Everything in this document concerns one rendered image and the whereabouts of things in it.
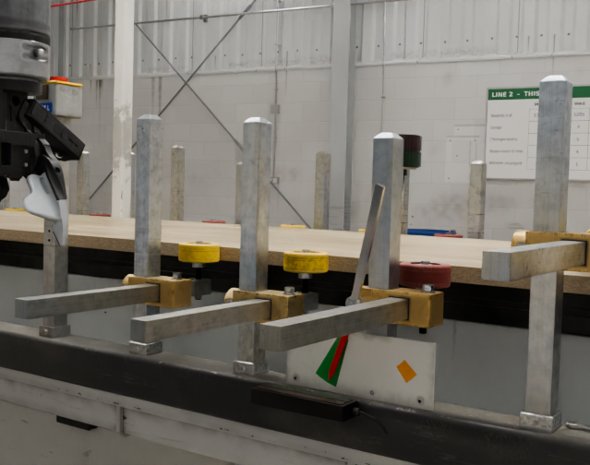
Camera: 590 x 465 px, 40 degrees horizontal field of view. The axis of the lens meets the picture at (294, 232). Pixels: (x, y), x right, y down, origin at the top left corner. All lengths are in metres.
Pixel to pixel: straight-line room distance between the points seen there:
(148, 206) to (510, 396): 0.72
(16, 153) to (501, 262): 0.57
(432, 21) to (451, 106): 0.93
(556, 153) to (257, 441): 0.70
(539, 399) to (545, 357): 0.06
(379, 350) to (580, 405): 0.34
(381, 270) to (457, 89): 7.52
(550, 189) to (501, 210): 7.38
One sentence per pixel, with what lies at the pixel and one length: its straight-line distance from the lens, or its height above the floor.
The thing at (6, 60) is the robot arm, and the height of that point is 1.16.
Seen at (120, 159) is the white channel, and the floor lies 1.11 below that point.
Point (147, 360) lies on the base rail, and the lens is 1.52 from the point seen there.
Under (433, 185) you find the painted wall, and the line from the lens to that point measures 8.72.
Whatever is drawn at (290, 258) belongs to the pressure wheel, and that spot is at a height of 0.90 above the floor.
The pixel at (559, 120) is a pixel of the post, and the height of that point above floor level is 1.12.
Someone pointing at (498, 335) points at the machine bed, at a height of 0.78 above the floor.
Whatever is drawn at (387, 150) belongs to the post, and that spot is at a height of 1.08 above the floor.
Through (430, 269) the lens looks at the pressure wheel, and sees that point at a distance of 1.25.
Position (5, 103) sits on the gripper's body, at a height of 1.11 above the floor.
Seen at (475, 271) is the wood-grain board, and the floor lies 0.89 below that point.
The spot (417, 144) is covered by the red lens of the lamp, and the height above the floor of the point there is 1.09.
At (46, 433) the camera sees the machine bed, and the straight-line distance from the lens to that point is 2.22.
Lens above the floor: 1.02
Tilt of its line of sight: 3 degrees down
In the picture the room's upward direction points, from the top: 2 degrees clockwise
